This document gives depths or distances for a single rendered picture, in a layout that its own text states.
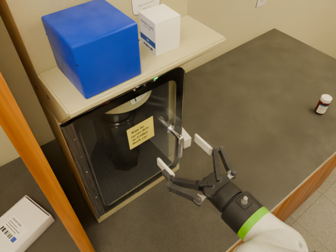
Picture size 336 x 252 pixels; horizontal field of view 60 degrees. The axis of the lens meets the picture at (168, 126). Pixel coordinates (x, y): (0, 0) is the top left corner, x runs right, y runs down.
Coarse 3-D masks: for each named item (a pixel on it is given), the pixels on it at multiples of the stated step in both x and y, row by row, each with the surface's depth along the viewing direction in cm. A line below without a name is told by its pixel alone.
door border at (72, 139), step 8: (64, 128) 56; (72, 128) 57; (72, 136) 59; (72, 144) 60; (80, 152) 63; (80, 160) 64; (80, 168) 66; (88, 168) 68; (88, 176) 70; (88, 184) 72; (88, 192) 73; (96, 192) 76; (96, 200) 78; (96, 208) 81
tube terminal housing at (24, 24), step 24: (0, 0) 41; (24, 0) 39; (48, 0) 41; (72, 0) 43; (120, 0) 48; (168, 0) 55; (24, 24) 41; (24, 48) 44; (48, 48) 46; (48, 120) 65; (72, 168) 73; (96, 216) 86
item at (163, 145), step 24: (168, 72) 66; (120, 96) 61; (144, 96) 65; (168, 96) 71; (72, 120) 56; (96, 120) 60; (120, 120) 65; (168, 120) 77; (96, 144) 65; (120, 144) 70; (144, 144) 77; (168, 144) 85; (96, 168) 70; (120, 168) 77; (144, 168) 84; (120, 192) 84
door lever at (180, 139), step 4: (168, 128) 79; (172, 128) 79; (168, 132) 80; (172, 132) 79; (176, 132) 78; (176, 136) 78; (180, 136) 77; (176, 140) 78; (180, 140) 77; (176, 144) 80; (180, 144) 79; (176, 148) 81; (180, 148) 80; (176, 152) 82; (180, 152) 82; (176, 156) 84; (180, 156) 83
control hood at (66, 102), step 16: (192, 32) 55; (208, 32) 55; (144, 48) 51; (176, 48) 51; (192, 48) 51; (208, 48) 52; (144, 64) 48; (160, 64) 48; (176, 64) 49; (48, 80) 46; (64, 80) 46; (128, 80) 46; (144, 80) 47; (48, 96) 48; (64, 96) 43; (80, 96) 43; (96, 96) 43; (112, 96) 45; (64, 112) 42; (80, 112) 42
